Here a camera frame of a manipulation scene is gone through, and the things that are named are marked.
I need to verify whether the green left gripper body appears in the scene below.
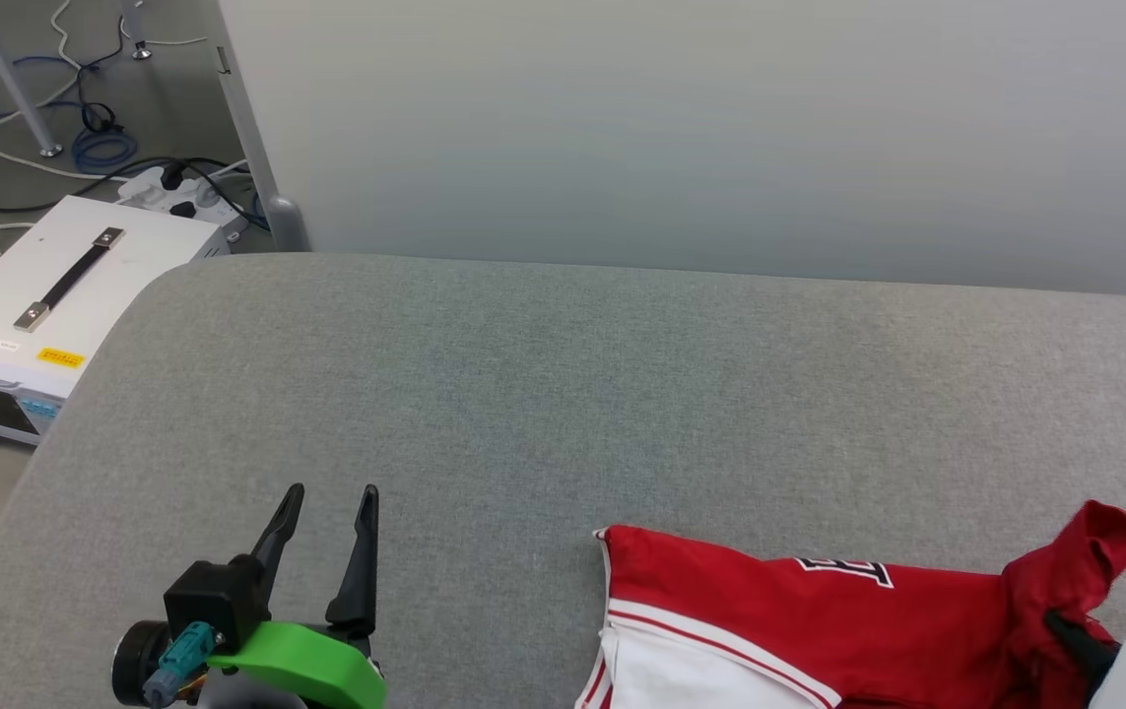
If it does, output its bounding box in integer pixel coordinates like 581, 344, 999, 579
112, 618, 388, 709

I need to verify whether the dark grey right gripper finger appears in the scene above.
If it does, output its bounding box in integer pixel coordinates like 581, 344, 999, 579
1043, 611, 1121, 678

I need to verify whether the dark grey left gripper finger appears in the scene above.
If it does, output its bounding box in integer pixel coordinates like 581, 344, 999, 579
249, 483, 307, 602
325, 483, 382, 637

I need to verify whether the red Bulls basketball jersey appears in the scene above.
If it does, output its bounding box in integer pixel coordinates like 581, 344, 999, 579
577, 500, 1126, 709

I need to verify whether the grey fabric sofa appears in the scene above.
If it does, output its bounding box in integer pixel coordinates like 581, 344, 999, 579
0, 252, 1126, 709

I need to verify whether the white equipment box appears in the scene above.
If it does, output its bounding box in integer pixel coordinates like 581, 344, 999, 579
0, 195, 232, 446

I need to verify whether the white power strip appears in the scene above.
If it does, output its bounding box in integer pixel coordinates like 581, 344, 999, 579
117, 162, 250, 242

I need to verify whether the grey metal table leg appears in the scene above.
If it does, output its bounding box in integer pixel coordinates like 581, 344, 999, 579
124, 0, 153, 60
0, 0, 63, 159

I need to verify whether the white partition panel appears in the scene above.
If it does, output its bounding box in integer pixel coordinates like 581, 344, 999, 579
218, 0, 1126, 302

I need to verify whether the left teal-plug camera cable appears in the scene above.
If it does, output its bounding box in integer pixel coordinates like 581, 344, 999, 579
142, 622, 221, 709

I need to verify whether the grey metal partition post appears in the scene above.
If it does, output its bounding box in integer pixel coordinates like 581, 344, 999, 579
216, 0, 310, 253

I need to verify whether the black strap handle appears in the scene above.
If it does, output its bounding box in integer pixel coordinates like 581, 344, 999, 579
13, 227, 126, 332

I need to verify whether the black power cable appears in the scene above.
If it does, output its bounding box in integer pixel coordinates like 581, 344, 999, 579
0, 156, 273, 232

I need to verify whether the blue coiled cable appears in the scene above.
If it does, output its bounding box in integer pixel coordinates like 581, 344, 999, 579
0, 54, 140, 176

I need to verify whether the white floor cable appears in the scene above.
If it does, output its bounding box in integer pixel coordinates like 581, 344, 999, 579
0, 131, 118, 184

